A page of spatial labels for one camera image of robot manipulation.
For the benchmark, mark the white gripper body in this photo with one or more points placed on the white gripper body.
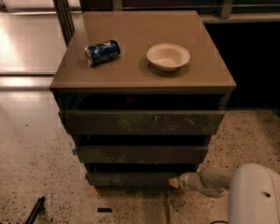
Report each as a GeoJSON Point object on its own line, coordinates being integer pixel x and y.
{"type": "Point", "coordinates": [185, 181]}

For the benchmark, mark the blue soda can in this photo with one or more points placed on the blue soda can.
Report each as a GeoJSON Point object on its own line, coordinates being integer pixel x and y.
{"type": "Point", "coordinates": [102, 52]}

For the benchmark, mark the metal railing frame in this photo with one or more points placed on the metal railing frame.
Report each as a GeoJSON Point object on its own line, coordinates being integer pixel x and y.
{"type": "Point", "coordinates": [211, 11]}

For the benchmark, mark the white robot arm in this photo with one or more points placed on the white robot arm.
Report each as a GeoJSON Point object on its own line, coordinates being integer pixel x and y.
{"type": "Point", "coordinates": [253, 191]}

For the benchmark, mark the black tape on floor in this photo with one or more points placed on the black tape on floor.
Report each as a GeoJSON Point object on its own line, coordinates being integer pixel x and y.
{"type": "Point", "coordinates": [104, 210]}

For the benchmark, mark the black rod on floor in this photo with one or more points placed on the black rod on floor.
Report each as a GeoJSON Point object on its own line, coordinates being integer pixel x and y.
{"type": "Point", "coordinates": [38, 208]}

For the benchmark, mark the drawer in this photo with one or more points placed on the drawer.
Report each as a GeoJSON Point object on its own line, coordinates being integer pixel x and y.
{"type": "Point", "coordinates": [141, 154]}
{"type": "Point", "coordinates": [141, 122]}
{"type": "Point", "coordinates": [129, 179]}

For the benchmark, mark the white paper bowl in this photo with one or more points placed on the white paper bowl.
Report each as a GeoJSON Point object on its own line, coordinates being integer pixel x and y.
{"type": "Point", "coordinates": [168, 57]}

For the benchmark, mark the brown drawer cabinet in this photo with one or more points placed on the brown drawer cabinet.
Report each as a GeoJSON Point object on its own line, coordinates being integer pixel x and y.
{"type": "Point", "coordinates": [132, 82]}

